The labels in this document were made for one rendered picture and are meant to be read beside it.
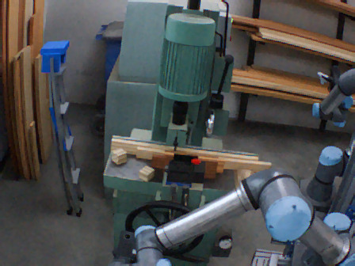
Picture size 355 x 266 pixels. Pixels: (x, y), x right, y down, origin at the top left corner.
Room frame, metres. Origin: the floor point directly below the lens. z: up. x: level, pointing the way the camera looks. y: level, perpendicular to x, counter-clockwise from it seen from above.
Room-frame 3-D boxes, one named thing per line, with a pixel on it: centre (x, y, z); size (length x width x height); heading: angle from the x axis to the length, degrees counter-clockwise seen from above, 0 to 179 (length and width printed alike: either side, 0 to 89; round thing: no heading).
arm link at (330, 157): (1.45, -0.71, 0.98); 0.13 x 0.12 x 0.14; 93
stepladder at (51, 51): (2.11, 0.72, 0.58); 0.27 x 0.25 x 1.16; 96
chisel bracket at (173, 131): (1.49, 0.00, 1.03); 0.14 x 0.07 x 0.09; 0
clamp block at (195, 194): (1.27, -0.04, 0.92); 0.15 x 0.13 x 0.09; 90
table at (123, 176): (1.36, -0.04, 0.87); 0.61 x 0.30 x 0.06; 90
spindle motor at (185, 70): (1.47, 0.00, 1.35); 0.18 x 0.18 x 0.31
